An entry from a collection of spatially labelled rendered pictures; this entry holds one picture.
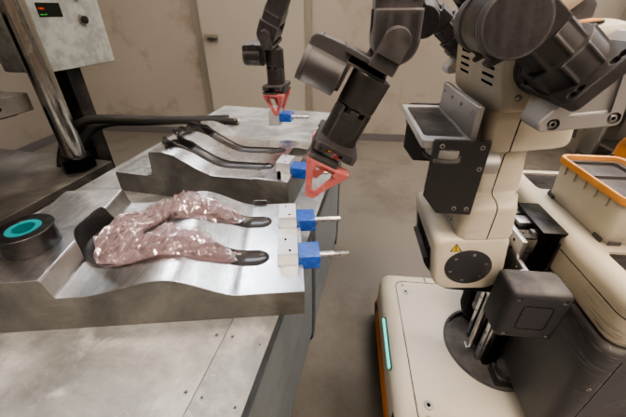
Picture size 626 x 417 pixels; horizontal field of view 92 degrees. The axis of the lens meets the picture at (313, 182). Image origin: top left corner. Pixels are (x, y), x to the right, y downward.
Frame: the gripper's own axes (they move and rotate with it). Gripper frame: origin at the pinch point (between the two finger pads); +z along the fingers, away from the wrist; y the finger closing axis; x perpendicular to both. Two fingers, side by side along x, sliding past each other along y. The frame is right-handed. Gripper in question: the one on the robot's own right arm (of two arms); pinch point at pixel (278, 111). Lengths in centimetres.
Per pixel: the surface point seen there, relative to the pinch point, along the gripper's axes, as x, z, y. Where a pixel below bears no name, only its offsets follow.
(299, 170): 15.8, 5.3, 31.4
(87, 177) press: -57, 16, 29
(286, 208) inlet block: 16.8, 6.9, 45.6
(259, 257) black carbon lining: 15, 10, 58
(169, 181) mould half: -19.3, 9.6, 36.4
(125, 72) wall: -241, 24, -190
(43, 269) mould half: -12, 3, 73
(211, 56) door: -140, 9, -199
